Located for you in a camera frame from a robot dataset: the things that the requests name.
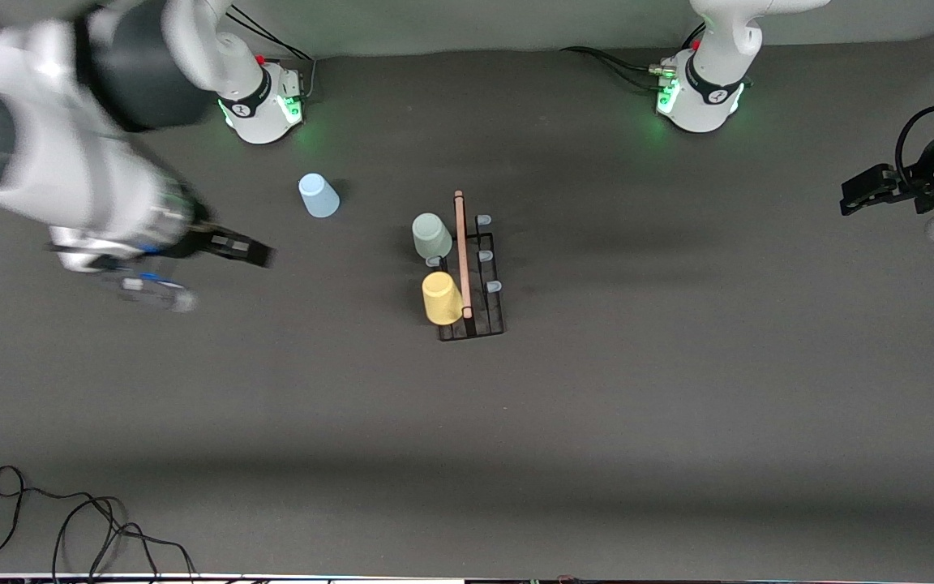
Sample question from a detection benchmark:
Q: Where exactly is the yellow plastic cup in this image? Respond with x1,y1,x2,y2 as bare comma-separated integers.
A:
422,271,465,326

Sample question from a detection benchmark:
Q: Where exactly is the black left arm base cable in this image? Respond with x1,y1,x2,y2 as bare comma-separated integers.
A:
559,28,707,92

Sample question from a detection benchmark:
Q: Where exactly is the light blue plastic cup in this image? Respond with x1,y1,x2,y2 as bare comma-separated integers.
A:
298,173,341,218

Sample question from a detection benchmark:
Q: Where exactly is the black wire cup holder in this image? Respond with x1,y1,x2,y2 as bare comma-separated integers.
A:
425,190,508,342

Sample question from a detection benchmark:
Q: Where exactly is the black arm base cable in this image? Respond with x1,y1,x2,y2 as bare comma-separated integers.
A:
559,28,707,92
224,6,319,106

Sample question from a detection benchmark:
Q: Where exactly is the pale green plastic cup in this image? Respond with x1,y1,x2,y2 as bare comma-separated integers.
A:
412,213,453,260

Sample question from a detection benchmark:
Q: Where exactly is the black loose floor cable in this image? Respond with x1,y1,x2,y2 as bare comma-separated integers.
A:
0,465,200,584

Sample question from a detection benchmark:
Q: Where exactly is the black right arm base cable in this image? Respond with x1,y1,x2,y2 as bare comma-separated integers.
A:
224,6,319,106

